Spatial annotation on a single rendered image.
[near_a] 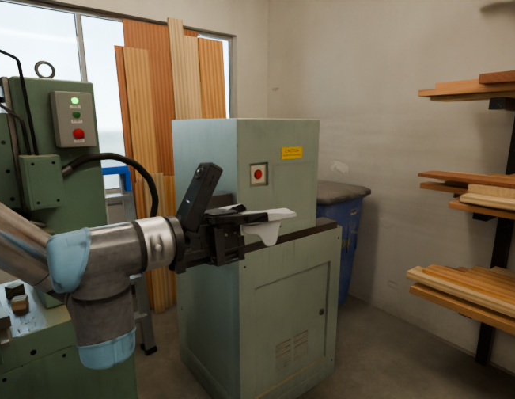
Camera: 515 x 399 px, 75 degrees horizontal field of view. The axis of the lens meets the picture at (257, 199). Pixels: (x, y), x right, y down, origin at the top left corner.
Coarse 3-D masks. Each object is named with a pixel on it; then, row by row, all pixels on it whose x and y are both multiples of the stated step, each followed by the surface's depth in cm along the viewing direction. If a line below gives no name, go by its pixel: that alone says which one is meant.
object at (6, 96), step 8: (0, 80) 97; (8, 80) 96; (0, 88) 99; (8, 88) 96; (0, 96) 102; (8, 96) 96; (8, 104) 96; (8, 112) 97; (8, 120) 97; (16, 136) 99; (16, 144) 99; (16, 152) 99; (16, 160) 100; (16, 168) 100; (24, 200) 103; (24, 208) 103
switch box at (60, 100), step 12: (60, 96) 96; (72, 96) 98; (84, 96) 101; (60, 108) 97; (72, 108) 99; (84, 108) 101; (60, 120) 97; (84, 120) 102; (60, 132) 98; (72, 132) 100; (84, 132) 102; (60, 144) 99; (72, 144) 100; (84, 144) 103; (96, 144) 105
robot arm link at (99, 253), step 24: (48, 240) 42; (72, 240) 41; (96, 240) 42; (120, 240) 44; (144, 240) 45; (48, 264) 43; (72, 264) 40; (96, 264) 42; (120, 264) 43; (144, 264) 46; (72, 288) 41; (96, 288) 42; (120, 288) 44
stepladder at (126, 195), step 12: (108, 168) 183; (120, 168) 187; (120, 180) 193; (132, 192) 199; (132, 204) 199; (108, 216) 190; (132, 216) 199; (132, 276) 199; (144, 276) 204; (144, 288) 204; (144, 300) 204; (144, 312) 205; (144, 324) 205; (144, 336) 205; (144, 348) 211; (156, 348) 210
